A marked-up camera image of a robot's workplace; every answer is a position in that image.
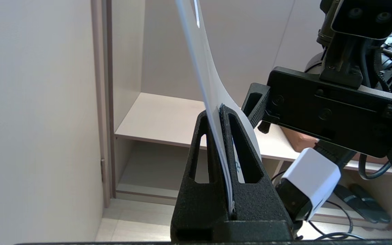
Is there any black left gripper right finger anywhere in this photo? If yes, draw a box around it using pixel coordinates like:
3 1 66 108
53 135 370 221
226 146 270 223
218 104 294 243

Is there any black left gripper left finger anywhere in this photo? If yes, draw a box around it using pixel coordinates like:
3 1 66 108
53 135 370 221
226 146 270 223
170 110 232 243

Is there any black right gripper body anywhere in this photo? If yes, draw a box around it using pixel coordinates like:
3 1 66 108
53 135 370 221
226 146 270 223
267 66 392 158

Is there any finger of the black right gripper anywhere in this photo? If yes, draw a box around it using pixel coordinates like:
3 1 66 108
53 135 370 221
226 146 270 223
257 120 272 134
241 83 272 129

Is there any white and blue door hanger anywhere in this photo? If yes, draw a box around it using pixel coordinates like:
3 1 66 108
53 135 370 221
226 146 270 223
176 0 262 213

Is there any white room door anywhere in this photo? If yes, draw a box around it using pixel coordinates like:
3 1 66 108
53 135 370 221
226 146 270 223
0 0 105 245

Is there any reddish brown flat box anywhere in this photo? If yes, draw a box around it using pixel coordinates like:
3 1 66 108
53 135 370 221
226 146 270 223
281 127 321 153

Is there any pale wardrobe shelf board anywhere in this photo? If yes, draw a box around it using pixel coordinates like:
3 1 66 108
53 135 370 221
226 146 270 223
114 93 392 174

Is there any dark grey flat slipper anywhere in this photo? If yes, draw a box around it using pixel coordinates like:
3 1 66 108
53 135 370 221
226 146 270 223
332 184 392 224

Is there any black right camera bracket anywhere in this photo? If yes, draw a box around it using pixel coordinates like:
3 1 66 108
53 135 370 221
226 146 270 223
320 34 373 89

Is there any black right camera cable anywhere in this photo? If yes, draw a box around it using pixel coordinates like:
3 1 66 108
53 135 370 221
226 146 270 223
358 153 392 180

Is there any thin black floor cable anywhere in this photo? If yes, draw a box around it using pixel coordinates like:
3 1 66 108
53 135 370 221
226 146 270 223
310 201 366 240

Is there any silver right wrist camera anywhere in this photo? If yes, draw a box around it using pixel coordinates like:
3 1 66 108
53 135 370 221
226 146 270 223
330 0 392 40

